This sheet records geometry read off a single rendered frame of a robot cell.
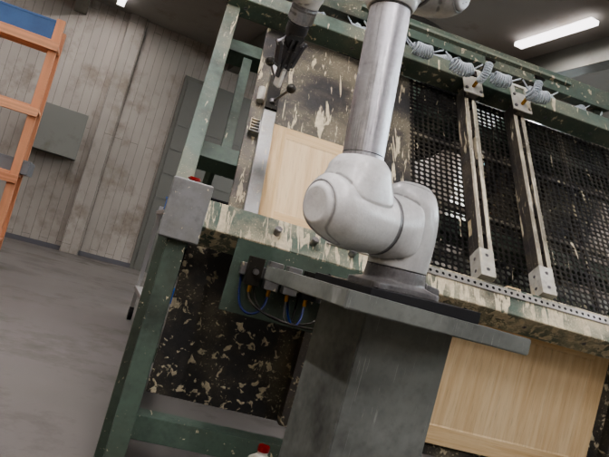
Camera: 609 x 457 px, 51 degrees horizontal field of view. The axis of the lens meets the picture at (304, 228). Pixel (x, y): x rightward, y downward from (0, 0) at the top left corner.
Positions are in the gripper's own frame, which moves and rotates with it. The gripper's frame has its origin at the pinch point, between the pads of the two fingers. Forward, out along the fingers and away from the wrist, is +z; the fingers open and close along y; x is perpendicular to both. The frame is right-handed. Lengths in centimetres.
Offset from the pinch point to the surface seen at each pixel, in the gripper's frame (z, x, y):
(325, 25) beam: -5, -47, -56
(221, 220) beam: 39, 29, 28
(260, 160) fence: 29.1, 9.0, 2.7
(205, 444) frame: 97, 72, 39
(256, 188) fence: 33.4, 19.5, 9.8
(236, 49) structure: 15, -56, -20
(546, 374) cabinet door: 69, 109, -94
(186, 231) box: 32, 41, 49
